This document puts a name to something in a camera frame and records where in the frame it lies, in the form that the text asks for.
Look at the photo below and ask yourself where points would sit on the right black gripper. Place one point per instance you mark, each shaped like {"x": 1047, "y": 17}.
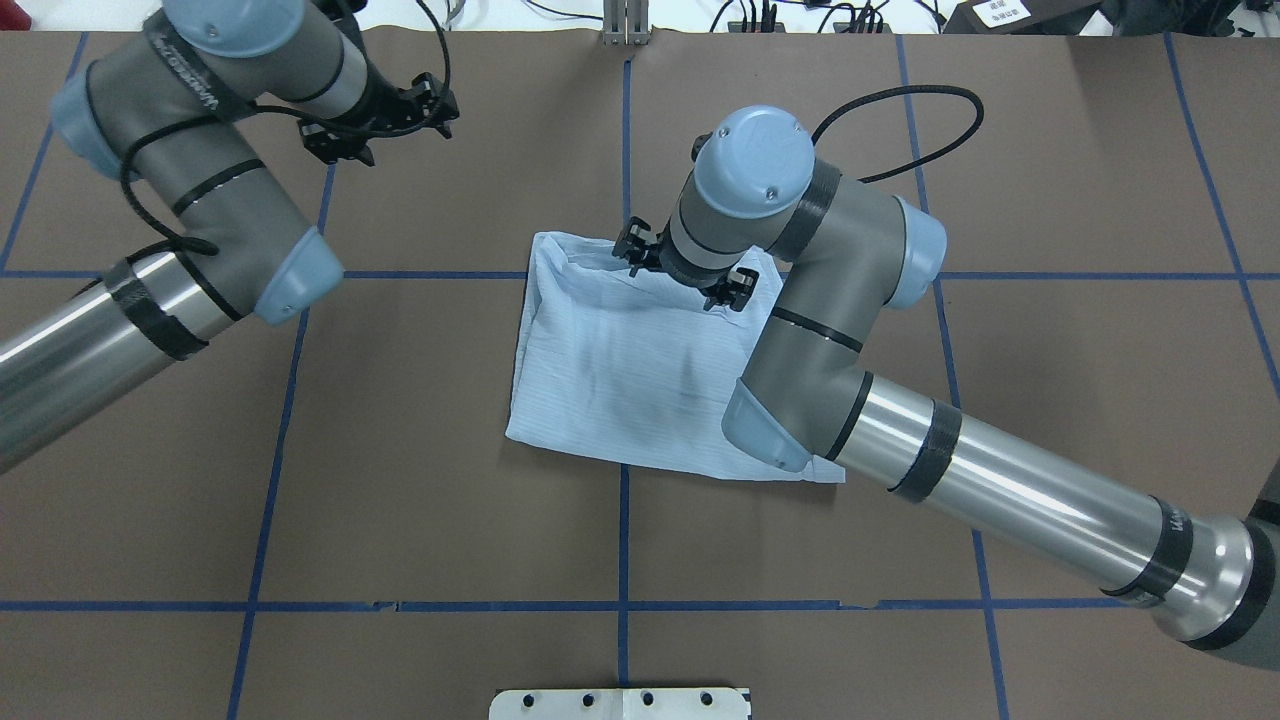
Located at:
{"x": 692, "y": 276}

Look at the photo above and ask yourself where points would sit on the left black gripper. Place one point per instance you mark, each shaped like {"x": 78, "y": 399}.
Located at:
{"x": 381, "y": 103}

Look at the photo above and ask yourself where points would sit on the light blue button shirt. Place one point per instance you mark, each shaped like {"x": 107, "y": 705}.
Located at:
{"x": 632, "y": 368}

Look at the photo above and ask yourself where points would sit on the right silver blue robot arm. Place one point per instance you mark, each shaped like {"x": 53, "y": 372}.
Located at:
{"x": 852, "y": 251}

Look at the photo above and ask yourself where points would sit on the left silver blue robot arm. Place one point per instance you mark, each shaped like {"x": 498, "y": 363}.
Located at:
{"x": 159, "y": 118}

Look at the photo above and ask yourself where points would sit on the aluminium frame post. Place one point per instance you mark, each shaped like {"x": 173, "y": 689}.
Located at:
{"x": 626, "y": 22}

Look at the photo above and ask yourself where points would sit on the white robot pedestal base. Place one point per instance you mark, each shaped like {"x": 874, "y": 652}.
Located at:
{"x": 623, "y": 703}

